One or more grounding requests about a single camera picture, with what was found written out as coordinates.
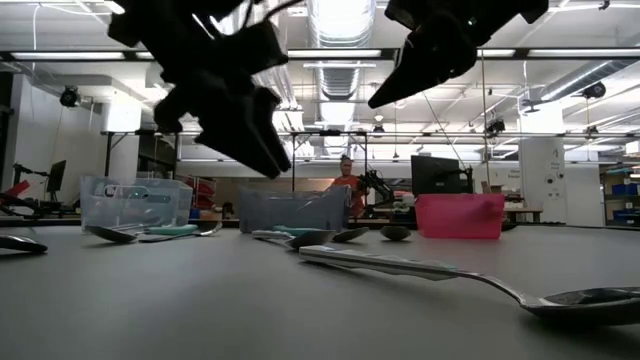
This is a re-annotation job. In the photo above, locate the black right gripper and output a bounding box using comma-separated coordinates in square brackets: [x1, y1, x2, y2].
[368, 0, 550, 109]

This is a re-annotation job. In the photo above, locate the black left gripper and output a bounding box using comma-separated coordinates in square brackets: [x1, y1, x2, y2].
[152, 29, 294, 180]

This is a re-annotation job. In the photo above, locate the blue patterned handle spoon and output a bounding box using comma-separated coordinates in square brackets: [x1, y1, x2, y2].
[251, 228, 339, 251]
[298, 244, 640, 321]
[299, 185, 352, 221]

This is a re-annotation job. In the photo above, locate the black beam with light strips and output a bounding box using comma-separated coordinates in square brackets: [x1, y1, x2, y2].
[0, 48, 640, 62]

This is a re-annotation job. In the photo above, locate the dark grey plastic bin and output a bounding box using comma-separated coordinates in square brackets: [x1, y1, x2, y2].
[237, 185, 353, 235]

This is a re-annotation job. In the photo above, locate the person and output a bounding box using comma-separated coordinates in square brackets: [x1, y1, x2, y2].
[327, 153, 367, 219]

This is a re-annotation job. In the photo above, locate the large black monitor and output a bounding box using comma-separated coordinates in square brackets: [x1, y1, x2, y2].
[410, 154, 474, 197]

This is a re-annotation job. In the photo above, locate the red plastic bin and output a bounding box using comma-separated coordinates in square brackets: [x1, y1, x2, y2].
[414, 193, 506, 240]

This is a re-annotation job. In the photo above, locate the clear plastic bin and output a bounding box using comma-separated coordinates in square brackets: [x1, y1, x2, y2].
[79, 174, 195, 234]

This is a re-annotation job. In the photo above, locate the grey table mat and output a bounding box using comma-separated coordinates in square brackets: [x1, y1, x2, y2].
[0, 222, 640, 360]

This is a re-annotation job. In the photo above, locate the small black monitor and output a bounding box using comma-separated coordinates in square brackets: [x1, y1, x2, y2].
[45, 159, 68, 196]

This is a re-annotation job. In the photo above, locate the shelf with blue bins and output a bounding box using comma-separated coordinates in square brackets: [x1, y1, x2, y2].
[599, 167, 640, 226]

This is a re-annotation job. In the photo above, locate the thin hanging cable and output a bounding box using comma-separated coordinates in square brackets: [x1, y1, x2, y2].
[478, 47, 490, 174]

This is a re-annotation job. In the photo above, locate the silver ventilation duct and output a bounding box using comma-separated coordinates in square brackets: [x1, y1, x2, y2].
[305, 0, 377, 101]

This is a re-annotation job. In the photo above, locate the black metal workbench frame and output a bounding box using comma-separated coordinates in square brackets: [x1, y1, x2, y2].
[102, 128, 370, 194]

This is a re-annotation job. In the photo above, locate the pale pink handle spoon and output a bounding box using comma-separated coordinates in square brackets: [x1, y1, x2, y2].
[379, 225, 414, 242]

